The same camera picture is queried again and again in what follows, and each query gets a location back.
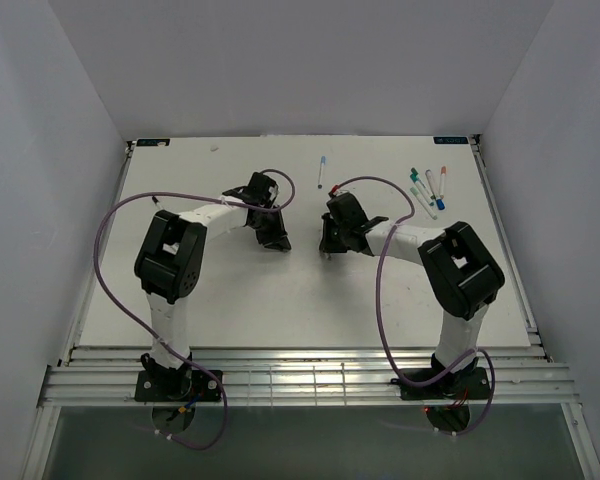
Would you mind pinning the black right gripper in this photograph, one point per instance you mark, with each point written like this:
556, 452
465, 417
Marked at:
327, 244

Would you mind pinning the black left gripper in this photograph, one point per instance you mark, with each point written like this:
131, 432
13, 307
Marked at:
277, 239

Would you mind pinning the light blue white marker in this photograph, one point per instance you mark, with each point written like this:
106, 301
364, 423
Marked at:
322, 165

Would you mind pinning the mint capped white marker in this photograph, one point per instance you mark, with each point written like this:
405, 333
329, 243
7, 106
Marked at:
424, 203

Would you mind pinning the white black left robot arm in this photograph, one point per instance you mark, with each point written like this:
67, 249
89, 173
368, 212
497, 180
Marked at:
169, 266

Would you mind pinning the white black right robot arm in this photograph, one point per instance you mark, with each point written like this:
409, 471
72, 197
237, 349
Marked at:
463, 275

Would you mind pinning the dark green capped marker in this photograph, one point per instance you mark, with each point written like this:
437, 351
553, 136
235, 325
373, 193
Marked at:
424, 191

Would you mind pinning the teal capped white marker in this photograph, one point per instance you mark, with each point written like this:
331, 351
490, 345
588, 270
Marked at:
415, 173

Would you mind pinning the blue capped whiteboard marker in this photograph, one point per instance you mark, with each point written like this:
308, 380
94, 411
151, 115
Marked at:
434, 190

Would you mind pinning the orange capped white marker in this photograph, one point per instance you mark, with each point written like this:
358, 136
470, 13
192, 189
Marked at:
442, 182

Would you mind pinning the black capped white marker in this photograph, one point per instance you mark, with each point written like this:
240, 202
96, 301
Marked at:
157, 203

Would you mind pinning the blue label sticker right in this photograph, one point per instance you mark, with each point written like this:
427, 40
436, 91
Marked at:
450, 140

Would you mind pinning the blue label sticker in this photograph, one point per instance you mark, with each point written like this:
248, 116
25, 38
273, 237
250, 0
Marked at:
450, 140
153, 142

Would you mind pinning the blue label sticker left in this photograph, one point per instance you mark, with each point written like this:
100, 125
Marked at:
153, 142

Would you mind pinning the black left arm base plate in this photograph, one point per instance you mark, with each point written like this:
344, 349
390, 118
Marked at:
193, 384

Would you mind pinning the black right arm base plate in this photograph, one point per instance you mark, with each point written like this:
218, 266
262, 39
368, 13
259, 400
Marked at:
471, 385

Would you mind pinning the right aluminium side rail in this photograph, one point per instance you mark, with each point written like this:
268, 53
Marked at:
521, 295

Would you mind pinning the aluminium frame rail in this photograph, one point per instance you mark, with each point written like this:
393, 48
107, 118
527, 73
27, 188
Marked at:
278, 378

